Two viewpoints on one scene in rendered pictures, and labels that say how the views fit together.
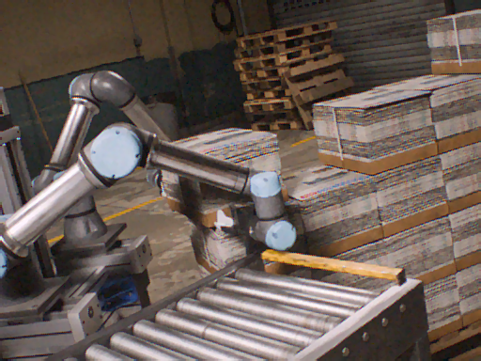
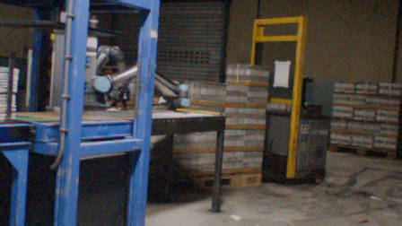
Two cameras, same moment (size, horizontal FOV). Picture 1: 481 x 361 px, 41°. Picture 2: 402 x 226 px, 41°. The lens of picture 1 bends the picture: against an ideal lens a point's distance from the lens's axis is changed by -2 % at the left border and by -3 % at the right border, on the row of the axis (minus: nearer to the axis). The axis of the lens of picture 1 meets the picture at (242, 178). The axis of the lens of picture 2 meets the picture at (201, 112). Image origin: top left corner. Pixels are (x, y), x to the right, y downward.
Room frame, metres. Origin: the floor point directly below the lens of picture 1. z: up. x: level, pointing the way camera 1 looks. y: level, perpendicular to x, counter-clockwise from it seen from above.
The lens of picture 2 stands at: (-2.84, 1.35, 1.04)
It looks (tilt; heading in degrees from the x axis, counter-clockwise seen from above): 3 degrees down; 340
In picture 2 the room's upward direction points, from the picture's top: 4 degrees clockwise
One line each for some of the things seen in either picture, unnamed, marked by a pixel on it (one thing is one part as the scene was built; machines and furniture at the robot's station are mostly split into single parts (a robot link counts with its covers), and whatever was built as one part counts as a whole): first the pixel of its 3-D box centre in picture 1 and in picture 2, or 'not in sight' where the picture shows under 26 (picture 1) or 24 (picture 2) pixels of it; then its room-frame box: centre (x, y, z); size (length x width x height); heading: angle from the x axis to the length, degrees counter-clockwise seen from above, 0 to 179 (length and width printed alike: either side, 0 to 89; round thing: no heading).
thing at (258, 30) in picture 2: not in sight; (253, 94); (3.02, -1.37, 0.97); 0.09 x 0.09 x 1.75; 19
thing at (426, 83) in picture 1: (426, 82); not in sight; (2.48, -0.77, 1.06); 0.37 x 0.28 x 0.01; 19
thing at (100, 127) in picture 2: not in sight; (51, 124); (0.41, 1.12, 0.75); 0.70 x 0.65 x 0.10; 131
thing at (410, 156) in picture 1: (375, 152); (203, 102); (2.37, -0.50, 0.86); 0.38 x 0.29 x 0.04; 19
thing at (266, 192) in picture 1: (267, 194); (183, 91); (1.64, -0.05, 0.97); 0.11 x 0.08 x 0.11; 4
